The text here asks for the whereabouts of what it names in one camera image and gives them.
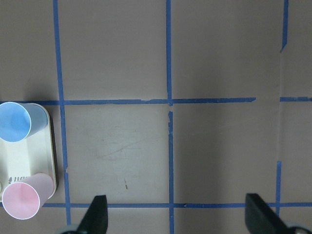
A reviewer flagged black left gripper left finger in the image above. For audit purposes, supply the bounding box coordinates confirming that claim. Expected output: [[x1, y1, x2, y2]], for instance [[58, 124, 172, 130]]
[[77, 195, 108, 234]]

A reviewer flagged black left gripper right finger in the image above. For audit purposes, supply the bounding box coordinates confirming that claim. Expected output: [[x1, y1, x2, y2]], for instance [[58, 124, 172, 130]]
[[245, 193, 293, 234]]

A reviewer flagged pink plastic cup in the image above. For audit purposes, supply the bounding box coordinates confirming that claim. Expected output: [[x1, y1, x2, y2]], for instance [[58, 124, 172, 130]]
[[2, 173, 55, 220]]

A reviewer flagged blue plastic cup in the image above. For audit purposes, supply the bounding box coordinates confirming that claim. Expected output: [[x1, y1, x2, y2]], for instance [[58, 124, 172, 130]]
[[0, 102, 49, 142]]

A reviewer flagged cream serving tray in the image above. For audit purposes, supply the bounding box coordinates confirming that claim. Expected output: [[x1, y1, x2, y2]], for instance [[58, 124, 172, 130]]
[[0, 103, 58, 195]]

